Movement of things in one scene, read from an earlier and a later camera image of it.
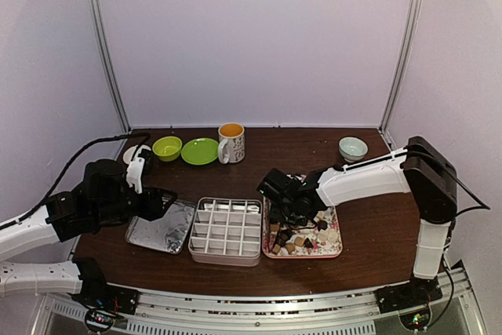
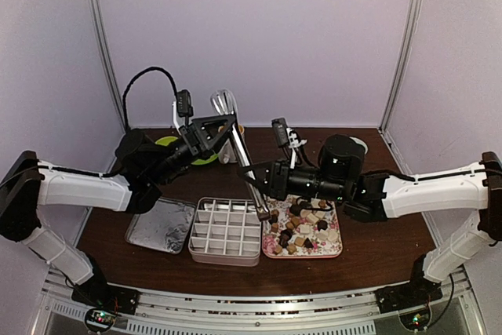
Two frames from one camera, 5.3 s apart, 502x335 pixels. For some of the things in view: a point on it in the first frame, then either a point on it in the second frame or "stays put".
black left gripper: x=153 y=208 to x=198 y=136
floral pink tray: x=319 y=239 stays put
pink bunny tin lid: x=168 y=232 stays put
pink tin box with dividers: x=226 y=231 stays put
